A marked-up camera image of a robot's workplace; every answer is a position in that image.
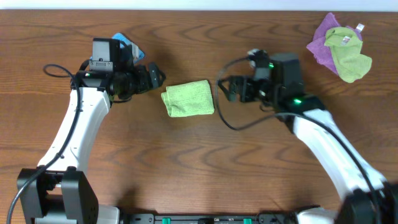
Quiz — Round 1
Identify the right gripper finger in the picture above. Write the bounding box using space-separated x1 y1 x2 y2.
218 81 237 102
218 75 239 86

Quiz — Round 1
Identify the light green cloth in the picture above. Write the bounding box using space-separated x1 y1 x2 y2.
161 80 215 118

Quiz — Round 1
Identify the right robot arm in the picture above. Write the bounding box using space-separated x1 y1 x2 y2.
215 49 397 223

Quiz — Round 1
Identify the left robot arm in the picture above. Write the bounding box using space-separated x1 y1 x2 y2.
13 34 165 224

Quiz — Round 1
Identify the folded blue cloth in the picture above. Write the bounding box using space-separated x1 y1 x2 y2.
89 32 145 70

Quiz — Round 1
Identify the purple cloth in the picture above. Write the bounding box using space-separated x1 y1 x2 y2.
306 12 363 76

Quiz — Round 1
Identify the crumpled olive green cloth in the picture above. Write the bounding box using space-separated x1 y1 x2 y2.
324 27 373 83

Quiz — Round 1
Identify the right black cable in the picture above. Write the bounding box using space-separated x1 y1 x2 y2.
214 55 382 224

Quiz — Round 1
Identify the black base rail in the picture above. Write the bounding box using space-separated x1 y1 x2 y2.
119 212 298 224

